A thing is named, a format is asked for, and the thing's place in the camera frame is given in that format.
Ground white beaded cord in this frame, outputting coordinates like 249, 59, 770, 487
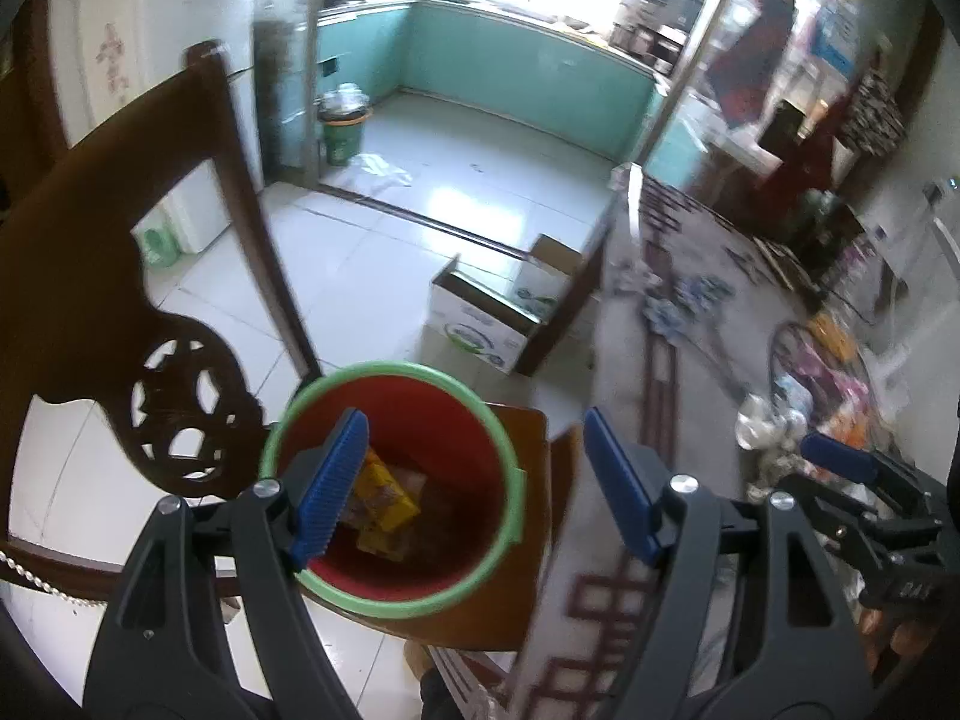
0, 547, 107, 610

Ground person's right hand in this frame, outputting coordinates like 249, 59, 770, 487
859, 607, 932, 665

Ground pile of blue white wrappers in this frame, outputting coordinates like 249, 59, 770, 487
634, 270, 742, 344

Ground white plastic bag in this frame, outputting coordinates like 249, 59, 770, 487
346, 154, 414, 189

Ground yellow snack packet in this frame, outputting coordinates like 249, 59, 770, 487
341, 446, 422, 560

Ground dark wooden carved chair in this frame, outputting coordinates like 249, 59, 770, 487
0, 41, 587, 655

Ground pile of colourful snack bags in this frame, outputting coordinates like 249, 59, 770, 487
772, 311, 875, 425

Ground dark wooden cabinet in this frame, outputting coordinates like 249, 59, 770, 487
705, 52, 908, 301

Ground crumpled white wrapper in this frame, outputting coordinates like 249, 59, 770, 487
735, 390, 817, 460

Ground green plastic bottle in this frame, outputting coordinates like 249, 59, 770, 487
135, 206, 182, 268

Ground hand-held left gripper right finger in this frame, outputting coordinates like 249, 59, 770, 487
583, 406, 875, 720

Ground red bucket with green rim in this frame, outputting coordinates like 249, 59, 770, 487
259, 361, 526, 620

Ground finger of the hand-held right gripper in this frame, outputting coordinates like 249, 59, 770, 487
776, 474, 901, 578
799, 431, 947, 533

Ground teal kitchen counter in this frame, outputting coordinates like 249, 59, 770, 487
315, 0, 670, 160

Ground open white cardboard box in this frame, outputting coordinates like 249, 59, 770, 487
429, 234, 593, 377

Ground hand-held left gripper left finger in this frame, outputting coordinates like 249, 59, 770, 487
82, 406, 372, 720

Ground sliding glass door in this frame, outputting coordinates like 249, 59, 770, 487
253, 0, 332, 185

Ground green trash bin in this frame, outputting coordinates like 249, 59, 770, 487
319, 86, 374, 168

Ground red hanging cloth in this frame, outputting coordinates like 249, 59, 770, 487
709, 0, 805, 132

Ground white refrigerator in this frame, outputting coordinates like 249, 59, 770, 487
52, 0, 265, 256

